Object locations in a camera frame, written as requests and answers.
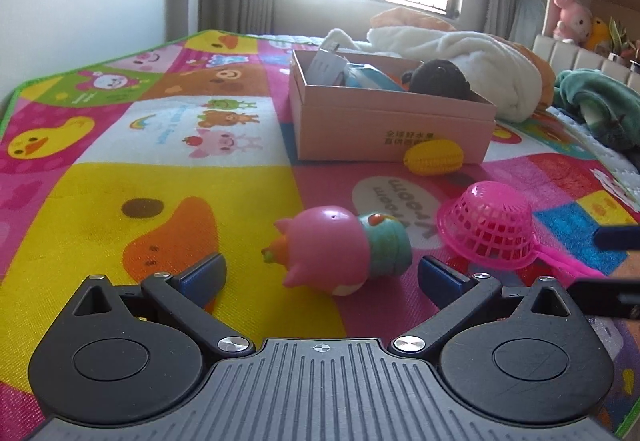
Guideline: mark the pink toy strainer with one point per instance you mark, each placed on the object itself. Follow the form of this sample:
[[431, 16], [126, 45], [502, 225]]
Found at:
[[487, 226]]

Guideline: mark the pink and teal pig toy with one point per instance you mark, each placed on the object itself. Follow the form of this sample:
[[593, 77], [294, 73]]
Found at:
[[340, 248]]

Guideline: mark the pink cardboard box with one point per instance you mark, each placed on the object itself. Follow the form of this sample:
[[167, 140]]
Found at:
[[370, 131]]

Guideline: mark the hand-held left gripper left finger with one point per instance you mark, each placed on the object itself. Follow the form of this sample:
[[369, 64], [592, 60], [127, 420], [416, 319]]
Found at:
[[202, 278]]

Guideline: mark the colourful cartoon play mat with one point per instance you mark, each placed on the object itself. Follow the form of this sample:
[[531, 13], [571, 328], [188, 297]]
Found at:
[[150, 181]]

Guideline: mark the beige padded headboard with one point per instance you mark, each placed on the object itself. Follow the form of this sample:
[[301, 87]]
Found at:
[[575, 61]]

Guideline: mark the white fleece blanket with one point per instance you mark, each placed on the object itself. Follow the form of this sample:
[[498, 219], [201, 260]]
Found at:
[[475, 61]]

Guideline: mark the pink bunny plush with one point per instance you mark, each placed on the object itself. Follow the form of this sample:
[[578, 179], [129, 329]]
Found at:
[[571, 18]]

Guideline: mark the green blanket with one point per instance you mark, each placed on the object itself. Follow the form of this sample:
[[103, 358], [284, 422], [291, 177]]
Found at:
[[600, 101]]

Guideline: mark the white quilted bedspread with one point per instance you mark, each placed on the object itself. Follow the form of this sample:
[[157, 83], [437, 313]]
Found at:
[[605, 156]]

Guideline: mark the black plush toy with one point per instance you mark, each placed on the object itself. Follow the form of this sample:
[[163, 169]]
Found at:
[[442, 78]]

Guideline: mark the potted plant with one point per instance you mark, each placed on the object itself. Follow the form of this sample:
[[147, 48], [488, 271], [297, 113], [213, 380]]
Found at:
[[622, 41]]

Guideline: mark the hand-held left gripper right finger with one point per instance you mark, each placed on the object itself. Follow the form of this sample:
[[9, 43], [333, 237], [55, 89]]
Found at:
[[442, 281]]

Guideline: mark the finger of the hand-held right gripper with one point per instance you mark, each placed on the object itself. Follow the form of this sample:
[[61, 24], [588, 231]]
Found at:
[[600, 298], [617, 237]]

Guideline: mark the blue and white tissue pack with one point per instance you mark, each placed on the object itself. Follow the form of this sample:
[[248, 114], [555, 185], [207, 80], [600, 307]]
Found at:
[[367, 77]]

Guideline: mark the yellow plush toy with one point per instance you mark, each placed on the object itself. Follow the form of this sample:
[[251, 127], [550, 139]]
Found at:
[[597, 33]]

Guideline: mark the yellow toy corn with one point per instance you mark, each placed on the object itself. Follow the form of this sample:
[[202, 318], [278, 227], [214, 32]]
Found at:
[[432, 159]]

